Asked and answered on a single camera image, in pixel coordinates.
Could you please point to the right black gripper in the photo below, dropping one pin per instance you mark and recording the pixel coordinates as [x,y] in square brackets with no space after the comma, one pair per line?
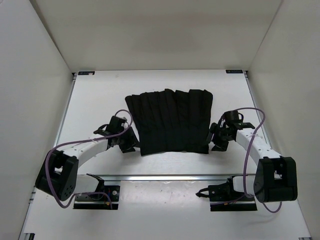
[220,146]

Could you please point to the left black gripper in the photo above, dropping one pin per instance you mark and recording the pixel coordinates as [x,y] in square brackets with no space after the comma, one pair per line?
[133,141]

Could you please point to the black skirt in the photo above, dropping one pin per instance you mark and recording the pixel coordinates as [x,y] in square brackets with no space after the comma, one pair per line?
[172,121]

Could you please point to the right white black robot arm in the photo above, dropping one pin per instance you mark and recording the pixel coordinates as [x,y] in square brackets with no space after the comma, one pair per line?
[275,179]

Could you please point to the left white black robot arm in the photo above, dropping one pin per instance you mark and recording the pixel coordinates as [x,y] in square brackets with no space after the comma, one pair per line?
[64,162]

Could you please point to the right corner label sticker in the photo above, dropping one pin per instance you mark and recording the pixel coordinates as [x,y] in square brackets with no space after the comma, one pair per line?
[234,71]

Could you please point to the corner label sticker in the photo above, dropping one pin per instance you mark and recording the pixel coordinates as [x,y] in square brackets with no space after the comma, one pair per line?
[234,71]
[86,73]

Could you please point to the left corner label sticker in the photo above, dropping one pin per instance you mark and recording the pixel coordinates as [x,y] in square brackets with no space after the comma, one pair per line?
[86,73]

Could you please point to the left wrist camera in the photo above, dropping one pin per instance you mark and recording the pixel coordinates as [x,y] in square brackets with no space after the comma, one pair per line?
[114,127]

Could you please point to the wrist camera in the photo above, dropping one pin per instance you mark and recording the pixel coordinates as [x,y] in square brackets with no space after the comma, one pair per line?
[235,120]
[114,127]

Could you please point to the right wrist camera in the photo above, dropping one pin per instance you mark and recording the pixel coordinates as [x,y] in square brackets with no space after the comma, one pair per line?
[235,120]

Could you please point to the aluminium front rail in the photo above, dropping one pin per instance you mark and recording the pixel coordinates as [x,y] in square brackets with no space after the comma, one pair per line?
[166,178]

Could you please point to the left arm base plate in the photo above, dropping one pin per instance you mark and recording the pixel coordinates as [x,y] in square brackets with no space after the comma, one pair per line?
[96,193]

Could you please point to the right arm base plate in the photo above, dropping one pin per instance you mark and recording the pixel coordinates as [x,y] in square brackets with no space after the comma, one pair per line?
[223,198]

